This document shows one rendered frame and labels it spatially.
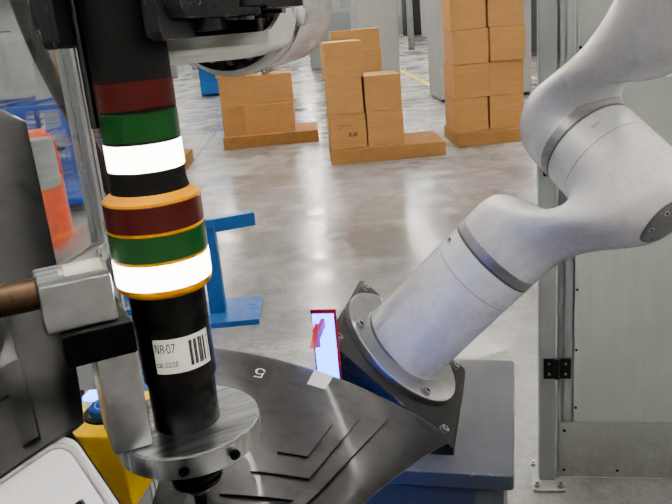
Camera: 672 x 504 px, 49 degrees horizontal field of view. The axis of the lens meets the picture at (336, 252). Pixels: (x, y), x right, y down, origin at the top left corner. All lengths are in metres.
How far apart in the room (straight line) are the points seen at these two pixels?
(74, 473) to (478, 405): 0.77
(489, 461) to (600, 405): 1.50
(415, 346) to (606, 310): 1.39
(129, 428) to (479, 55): 8.12
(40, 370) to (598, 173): 0.65
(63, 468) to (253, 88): 9.22
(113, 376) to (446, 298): 0.64
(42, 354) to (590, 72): 0.65
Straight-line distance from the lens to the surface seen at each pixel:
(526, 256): 0.91
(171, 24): 0.32
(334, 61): 7.79
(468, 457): 0.96
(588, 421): 2.46
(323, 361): 0.74
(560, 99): 0.90
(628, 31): 0.81
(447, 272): 0.93
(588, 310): 2.30
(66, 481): 0.37
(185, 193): 0.33
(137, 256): 0.33
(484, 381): 1.13
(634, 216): 0.85
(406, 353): 0.97
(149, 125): 0.32
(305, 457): 0.51
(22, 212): 0.44
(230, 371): 0.62
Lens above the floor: 1.46
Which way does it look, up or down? 17 degrees down
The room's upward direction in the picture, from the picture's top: 5 degrees counter-clockwise
